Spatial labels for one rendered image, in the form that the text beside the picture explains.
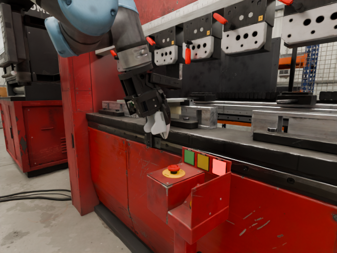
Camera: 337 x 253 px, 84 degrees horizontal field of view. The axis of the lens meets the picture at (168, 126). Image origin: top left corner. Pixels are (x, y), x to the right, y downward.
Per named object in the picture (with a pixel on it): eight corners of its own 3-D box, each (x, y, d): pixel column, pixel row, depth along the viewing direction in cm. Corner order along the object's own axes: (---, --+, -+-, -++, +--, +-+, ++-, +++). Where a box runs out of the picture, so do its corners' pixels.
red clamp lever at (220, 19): (213, 10, 67) (232, 24, 63) (219, 14, 70) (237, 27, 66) (210, 16, 68) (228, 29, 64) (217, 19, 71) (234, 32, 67)
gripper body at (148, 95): (130, 117, 52) (114, 74, 47) (154, 105, 56) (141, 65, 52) (145, 120, 46) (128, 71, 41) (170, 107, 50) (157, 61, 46)
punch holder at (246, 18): (221, 54, 71) (223, 6, 69) (232, 57, 77) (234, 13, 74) (262, 47, 61) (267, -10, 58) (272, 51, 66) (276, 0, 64)
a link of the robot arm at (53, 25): (37, 1, 29) (104, -8, 34) (43, 24, 39) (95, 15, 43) (60, 53, 32) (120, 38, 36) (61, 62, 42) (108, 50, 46)
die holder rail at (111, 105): (102, 112, 156) (102, 101, 154) (109, 112, 160) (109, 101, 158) (137, 118, 120) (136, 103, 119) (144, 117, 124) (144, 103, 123)
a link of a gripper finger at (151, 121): (146, 143, 55) (136, 115, 52) (162, 134, 58) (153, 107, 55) (152, 146, 53) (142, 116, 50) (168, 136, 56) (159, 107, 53)
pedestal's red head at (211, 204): (146, 208, 61) (145, 155, 58) (182, 192, 71) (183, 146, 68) (190, 246, 46) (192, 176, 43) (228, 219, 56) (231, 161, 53)
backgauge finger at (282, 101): (263, 105, 70) (264, 91, 69) (284, 103, 88) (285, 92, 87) (301, 107, 62) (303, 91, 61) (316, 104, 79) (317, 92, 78)
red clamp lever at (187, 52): (183, 64, 80) (184, 39, 78) (190, 65, 83) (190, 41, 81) (187, 63, 79) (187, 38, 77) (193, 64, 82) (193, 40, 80)
